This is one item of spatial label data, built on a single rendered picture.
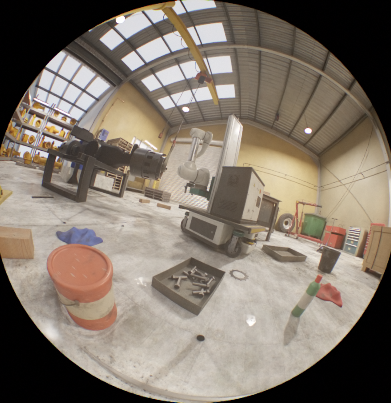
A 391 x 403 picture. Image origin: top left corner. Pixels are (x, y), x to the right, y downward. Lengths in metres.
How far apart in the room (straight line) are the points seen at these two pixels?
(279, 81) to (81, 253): 7.49
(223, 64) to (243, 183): 6.47
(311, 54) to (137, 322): 7.10
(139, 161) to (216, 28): 6.13
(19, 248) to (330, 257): 2.33
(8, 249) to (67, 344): 0.45
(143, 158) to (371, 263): 4.45
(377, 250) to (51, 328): 3.30
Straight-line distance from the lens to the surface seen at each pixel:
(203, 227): 1.17
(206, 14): 6.57
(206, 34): 6.59
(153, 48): 6.99
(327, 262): 1.77
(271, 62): 6.92
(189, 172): 1.33
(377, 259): 3.02
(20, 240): 0.70
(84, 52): 7.87
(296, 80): 7.11
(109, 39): 7.58
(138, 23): 6.99
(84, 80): 9.35
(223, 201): 1.16
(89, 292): 0.29
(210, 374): 0.44
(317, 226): 7.69
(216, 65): 7.03
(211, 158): 7.80
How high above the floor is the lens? 0.41
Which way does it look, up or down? level
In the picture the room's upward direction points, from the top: 15 degrees clockwise
